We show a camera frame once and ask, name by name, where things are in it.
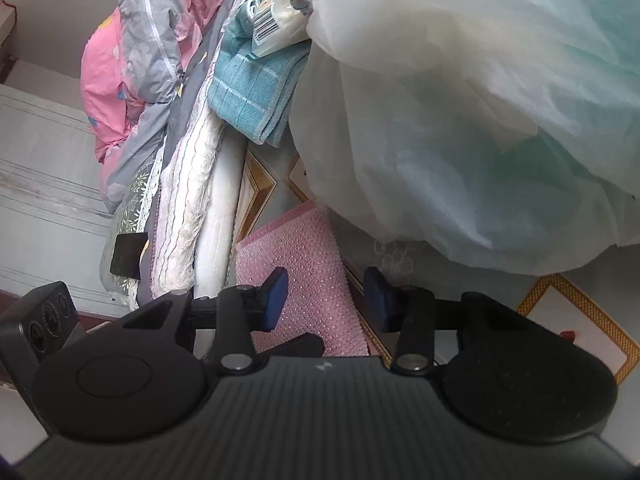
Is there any pink dotted mat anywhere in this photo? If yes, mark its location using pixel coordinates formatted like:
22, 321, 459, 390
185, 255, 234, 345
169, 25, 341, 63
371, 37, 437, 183
235, 200, 369, 356

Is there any white stitched mattress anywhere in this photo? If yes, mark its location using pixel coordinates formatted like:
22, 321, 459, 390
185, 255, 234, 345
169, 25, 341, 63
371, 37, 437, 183
150, 0, 281, 302

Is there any grey lace-trimmed pillow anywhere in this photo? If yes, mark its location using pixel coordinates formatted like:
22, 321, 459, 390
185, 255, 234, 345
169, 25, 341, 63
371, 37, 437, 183
100, 159, 162, 310

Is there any teal checked towel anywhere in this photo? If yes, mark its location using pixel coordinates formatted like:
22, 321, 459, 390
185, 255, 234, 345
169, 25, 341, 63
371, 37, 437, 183
207, 0, 311, 148

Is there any dark grey patterned bedsheet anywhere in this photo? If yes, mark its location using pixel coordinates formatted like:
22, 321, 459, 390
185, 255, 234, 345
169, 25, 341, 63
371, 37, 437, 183
135, 0, 271, 306

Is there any black smartphone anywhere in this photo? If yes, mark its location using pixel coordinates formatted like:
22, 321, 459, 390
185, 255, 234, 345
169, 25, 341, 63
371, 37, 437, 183
110, 232, 149, 280

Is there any pink and grey floral quilt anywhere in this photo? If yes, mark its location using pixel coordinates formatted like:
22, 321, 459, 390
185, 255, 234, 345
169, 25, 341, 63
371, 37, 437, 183
80, 0, 224, 211

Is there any white blue tissue packet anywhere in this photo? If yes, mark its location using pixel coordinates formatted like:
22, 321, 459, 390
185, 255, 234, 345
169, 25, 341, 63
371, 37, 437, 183
239, 0, 310, 58

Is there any grey panelled door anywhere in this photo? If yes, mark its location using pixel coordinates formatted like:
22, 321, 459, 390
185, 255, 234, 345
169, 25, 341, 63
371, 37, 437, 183
1, 86, 128, 318

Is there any white translucent plastic bag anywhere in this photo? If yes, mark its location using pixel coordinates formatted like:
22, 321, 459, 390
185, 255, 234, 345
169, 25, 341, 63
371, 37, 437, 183
290, 0, 639, 275

